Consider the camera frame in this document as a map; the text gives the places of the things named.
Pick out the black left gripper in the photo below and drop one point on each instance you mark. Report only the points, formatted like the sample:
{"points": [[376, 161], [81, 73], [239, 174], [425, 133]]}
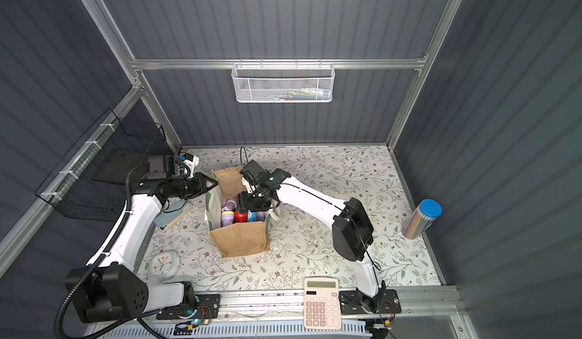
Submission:
{"points": [[200, 184]]}

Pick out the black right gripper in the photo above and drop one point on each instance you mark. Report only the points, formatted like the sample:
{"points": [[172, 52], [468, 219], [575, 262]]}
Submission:
{"points": [[254, 201]]}

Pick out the purple flashlight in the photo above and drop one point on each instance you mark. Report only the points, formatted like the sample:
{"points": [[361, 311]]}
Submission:
{"points": [[227, 218]]}

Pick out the red flashlight vertical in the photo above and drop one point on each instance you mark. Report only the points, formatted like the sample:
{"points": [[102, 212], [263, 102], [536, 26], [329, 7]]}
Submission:
{"points": [[240, 217]]}

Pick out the purple flashlight vertical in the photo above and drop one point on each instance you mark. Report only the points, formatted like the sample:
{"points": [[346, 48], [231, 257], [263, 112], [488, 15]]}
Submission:
{"points": [[230, 206]]}

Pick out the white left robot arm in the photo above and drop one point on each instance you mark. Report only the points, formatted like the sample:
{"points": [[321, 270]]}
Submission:
{"points": [[108, 287]]}

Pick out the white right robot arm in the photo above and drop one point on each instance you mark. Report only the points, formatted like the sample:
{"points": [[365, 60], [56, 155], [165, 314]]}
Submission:
{"points": [[348, 221]]}

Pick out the grey blue stapler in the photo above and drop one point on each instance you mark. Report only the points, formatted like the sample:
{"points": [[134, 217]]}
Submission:
{"points": [[167, 218]]}

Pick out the pink desk calculator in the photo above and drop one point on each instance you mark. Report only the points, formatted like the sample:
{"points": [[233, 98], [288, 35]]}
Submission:
{"points": [[321, 304]]}

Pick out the blue lid pencil tube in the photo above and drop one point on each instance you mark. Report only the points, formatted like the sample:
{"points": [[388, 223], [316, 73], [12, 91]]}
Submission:
{"points": [[421, 218]]}

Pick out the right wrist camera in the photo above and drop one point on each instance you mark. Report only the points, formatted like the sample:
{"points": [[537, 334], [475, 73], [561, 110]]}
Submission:
{"points": [[254, 174]]}

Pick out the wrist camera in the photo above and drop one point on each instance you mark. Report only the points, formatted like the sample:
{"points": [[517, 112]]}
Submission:
{"points": [[254, 174], [171, 167]]}

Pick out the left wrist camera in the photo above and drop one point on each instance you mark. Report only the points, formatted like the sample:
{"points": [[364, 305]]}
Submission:
{"points": [[171, 167]]}

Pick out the black wire side basket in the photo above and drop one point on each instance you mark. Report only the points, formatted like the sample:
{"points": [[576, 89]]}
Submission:
{"points": [[91, 184]]}

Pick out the markers in wall basket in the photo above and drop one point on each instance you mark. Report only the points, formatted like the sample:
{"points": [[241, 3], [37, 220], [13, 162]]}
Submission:
{"points": [[304, 94]]}

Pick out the white wire wall basket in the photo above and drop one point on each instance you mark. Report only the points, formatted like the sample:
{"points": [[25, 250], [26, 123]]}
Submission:
{"points": [[256, 84]]}

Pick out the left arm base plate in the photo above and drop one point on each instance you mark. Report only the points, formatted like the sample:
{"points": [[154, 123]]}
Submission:
{"points": [[204, 307]]}

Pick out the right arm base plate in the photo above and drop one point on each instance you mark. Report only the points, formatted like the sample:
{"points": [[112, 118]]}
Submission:
{"points": [[353, 302]]}

